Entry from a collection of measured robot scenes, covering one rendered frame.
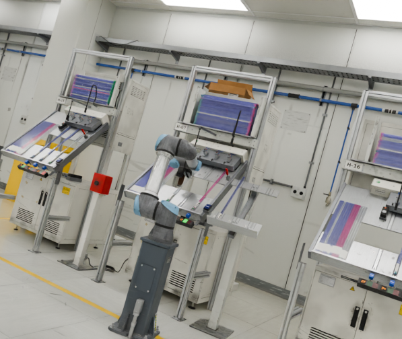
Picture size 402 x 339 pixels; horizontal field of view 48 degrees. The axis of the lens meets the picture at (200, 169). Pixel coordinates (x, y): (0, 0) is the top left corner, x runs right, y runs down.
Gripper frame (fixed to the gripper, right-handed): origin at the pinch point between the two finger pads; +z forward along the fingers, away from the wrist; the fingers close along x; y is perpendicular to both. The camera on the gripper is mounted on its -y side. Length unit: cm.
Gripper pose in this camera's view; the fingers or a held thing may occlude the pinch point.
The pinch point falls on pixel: (188, 177)
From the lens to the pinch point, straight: 344.0
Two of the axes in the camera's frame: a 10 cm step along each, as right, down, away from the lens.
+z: 2.2, 6.5, 7.2
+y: 4.7, -7.2, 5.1
